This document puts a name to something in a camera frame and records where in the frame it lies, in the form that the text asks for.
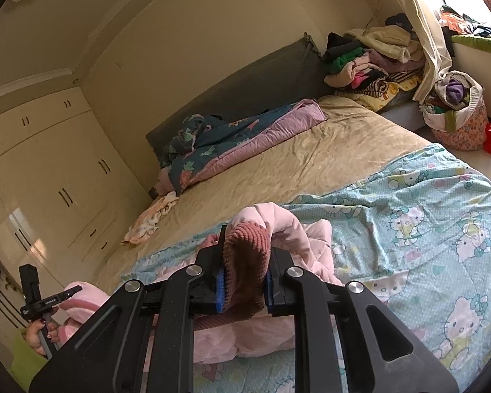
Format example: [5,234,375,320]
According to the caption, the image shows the dark floral purple duvet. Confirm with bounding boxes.
[155,99,328,197]

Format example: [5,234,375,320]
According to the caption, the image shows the bed with beige sheet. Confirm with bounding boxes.
[94,96,434,295]

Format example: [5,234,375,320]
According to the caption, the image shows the pink quilted jacket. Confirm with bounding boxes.
[51,202,336,367]

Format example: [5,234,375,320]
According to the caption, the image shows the small peach patterned cloth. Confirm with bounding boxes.
[120,192,180,247]

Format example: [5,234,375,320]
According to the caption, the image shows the floral laundry basket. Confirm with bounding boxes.
[419,70,489,152]

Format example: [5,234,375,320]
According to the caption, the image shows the green window sill cushion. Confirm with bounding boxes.
[450,35,491,56]

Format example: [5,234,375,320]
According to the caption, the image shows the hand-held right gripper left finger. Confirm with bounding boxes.
[28,224,229,393]

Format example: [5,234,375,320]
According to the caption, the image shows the light green bin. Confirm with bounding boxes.
[12,329,48,382]

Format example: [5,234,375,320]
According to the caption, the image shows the cream curtain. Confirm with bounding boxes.
[374,0,455,104]

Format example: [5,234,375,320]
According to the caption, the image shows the clothes on window sill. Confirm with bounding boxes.
[438,5,491,40]

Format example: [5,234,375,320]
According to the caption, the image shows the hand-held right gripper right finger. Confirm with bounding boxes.
[264,247,460,393]

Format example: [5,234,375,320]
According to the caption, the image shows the grey padded headboard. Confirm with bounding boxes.
[145,33,332,168]

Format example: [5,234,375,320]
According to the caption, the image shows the light blue printed blanket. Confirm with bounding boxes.
[120,143,491,393]

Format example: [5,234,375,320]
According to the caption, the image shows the cream wardrobe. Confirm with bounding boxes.
[0,86,148,295]

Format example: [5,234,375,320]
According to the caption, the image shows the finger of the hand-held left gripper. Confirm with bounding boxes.
[56,285,83,302]

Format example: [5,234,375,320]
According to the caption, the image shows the pile of mixed clothes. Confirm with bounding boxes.
[322,13,428,111]

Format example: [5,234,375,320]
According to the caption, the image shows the person's left hand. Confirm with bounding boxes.
[24,318,61,355]

